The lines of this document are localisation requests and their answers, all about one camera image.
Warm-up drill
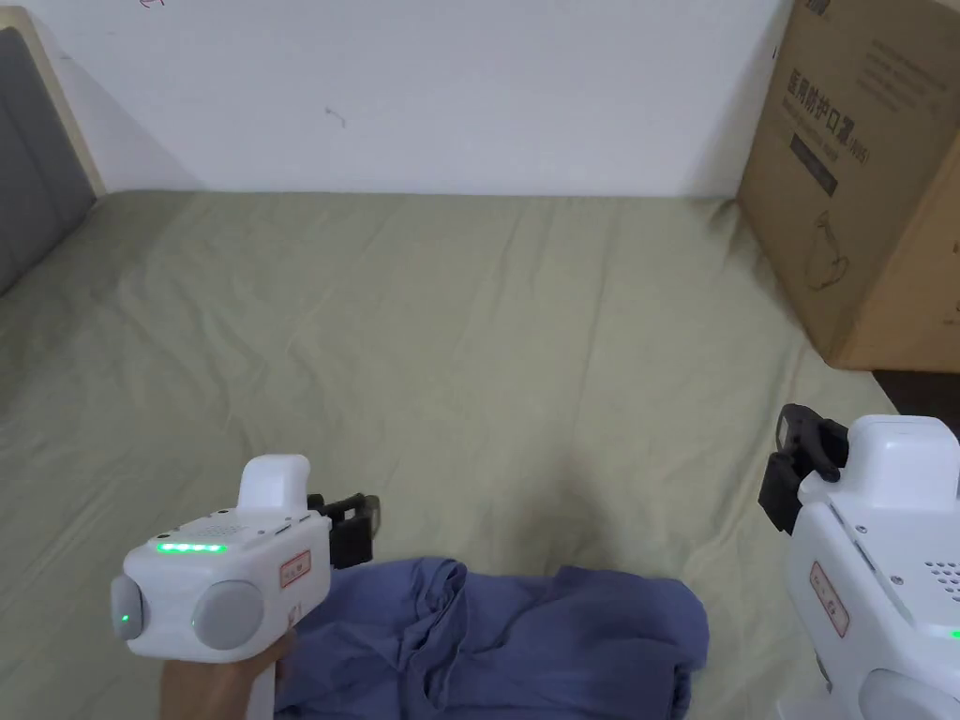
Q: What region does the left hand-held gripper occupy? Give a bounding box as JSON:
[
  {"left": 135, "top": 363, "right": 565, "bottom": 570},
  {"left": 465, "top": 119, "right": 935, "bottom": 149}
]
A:
[{"left": 110, "top": 453, "right": 382, "bottom": 720}]

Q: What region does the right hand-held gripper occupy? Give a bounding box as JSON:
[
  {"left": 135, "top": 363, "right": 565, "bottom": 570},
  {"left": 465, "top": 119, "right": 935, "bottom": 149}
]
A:
[{"left": 757, "top": 403, "right": 960, "bottom": 720}]

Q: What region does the dark blue shirt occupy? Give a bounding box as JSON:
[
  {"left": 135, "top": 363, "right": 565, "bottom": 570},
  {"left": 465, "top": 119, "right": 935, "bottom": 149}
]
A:
[{"left": 272, "top": 555, "right": 712, "bottom": 720}]

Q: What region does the person's left hand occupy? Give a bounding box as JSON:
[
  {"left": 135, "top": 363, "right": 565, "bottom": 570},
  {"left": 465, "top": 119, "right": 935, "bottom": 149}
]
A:
[{"left": 160, "top": 631, "right": 298, "bottom": 720}]

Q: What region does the bed with pale green sheet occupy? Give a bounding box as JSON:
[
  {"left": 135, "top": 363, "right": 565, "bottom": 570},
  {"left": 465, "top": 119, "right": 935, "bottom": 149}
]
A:
[{"left": 0, "top": 187, "right": 960, "bottom": 720}]

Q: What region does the brown cardboard carton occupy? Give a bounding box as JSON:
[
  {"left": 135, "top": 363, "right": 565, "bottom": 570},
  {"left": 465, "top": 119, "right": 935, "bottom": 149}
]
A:
[{"left": 737, "top": 0, "right": 960, "bottom": 373}]

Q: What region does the grey padded headboard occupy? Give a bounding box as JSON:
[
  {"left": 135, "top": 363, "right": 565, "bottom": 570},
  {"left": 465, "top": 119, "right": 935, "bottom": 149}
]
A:
[{"left": 0, "top": 6, "right": 105, "bottom": 298}]

